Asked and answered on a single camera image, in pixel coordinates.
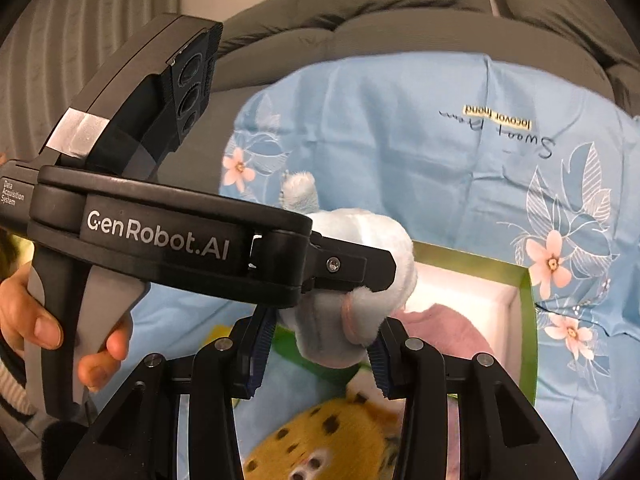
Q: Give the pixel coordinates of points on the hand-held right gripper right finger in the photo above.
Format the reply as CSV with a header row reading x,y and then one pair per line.
x,y
381,366

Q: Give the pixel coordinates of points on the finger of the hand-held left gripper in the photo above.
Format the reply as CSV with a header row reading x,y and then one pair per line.
x,y
345,267

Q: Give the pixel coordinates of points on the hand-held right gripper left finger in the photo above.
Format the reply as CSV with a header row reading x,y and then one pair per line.
x,y
260,357

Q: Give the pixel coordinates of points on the light blue plush toy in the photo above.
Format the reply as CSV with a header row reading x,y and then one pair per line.
x,y
370,232

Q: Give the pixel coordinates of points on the green cardboard box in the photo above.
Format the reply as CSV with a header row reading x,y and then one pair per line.
x,y
527,335

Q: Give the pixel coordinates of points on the person's left hand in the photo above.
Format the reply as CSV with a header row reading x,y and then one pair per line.
x,y
25,315

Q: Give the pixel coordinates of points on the pink fuzzy cloth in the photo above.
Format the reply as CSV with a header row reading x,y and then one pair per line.
x,y
450,325

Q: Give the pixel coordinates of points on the yellow spotted plush toy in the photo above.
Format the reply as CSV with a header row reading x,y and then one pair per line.
x,y
320,435

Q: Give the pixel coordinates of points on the blue floral bedsheet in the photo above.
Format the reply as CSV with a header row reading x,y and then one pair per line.
x,y
400,135

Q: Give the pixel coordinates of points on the grey cushioned sofa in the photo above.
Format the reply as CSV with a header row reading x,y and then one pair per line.
x,y
400,20

